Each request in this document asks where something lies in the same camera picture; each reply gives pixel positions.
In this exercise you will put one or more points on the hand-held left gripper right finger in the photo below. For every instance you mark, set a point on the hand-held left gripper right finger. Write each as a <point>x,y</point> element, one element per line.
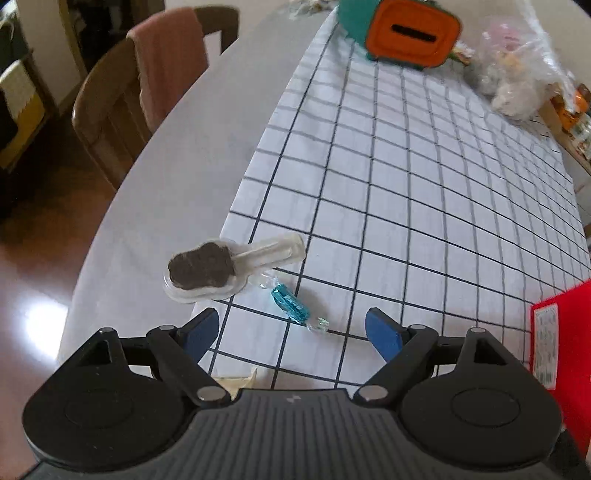
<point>383,334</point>

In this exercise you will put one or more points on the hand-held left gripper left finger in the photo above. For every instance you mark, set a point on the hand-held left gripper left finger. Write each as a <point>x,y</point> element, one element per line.
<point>201,332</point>

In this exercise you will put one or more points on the chocolate lollipop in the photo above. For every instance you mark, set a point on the chocolate lollipop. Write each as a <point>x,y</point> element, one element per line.
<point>198,270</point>

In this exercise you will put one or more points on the blue candy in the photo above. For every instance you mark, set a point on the blue candy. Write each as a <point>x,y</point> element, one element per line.
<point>288,302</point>

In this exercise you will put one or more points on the red cardboard box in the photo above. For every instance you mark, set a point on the red cardboard box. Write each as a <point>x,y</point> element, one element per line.
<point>575,346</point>

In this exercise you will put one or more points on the white checkered tablecloth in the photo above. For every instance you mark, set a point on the white checkered tablecloth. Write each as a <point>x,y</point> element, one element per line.
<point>415,184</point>

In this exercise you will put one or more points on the wooden chair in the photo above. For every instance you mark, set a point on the wooden chair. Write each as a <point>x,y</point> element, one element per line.
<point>106,115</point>

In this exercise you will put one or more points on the pink cloth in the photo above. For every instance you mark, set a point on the pink cloth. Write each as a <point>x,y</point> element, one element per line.
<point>171,55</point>

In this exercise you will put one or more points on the clear plastic bag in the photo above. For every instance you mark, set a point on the clear plastic bag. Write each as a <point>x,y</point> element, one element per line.
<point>512,78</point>

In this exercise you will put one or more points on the green printed packet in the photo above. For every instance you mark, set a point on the green printed packet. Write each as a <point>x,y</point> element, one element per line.
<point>461,53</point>

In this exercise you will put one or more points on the orange and teal container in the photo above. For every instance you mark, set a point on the orange and teal container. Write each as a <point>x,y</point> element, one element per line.
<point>411,32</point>

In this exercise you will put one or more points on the yellow cushioned chair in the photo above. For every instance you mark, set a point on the yellow cushioned chair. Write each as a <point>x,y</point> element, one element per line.
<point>21,87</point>

